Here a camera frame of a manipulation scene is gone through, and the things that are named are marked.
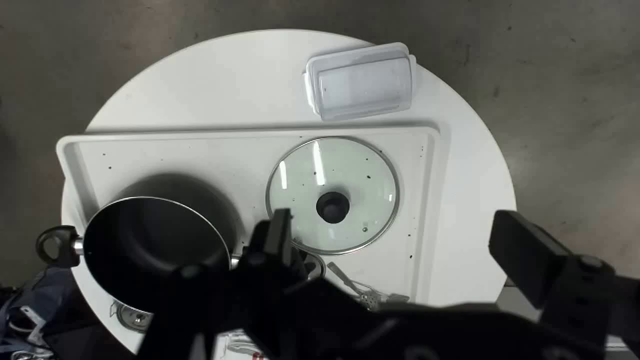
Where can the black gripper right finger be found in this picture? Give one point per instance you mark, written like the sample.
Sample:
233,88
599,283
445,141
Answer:
532,258

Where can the round white table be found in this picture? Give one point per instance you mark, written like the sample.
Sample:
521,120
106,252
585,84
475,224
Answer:
256,80

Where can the clear plastic container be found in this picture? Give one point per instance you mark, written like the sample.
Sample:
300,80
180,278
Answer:
360,80

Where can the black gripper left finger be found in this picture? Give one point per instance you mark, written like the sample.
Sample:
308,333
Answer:
272,240

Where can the metal spoon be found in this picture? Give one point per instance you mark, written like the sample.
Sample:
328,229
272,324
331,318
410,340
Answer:
365,295

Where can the black pot with handle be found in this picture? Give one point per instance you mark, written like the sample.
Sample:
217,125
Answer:
135,247

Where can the white plastic tray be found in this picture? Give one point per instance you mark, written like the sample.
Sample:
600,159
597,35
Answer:
222,175

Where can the glass pot lid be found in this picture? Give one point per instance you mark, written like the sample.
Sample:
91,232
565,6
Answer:
341,192

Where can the white folded cloth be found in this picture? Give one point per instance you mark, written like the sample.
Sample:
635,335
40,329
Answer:
236,346

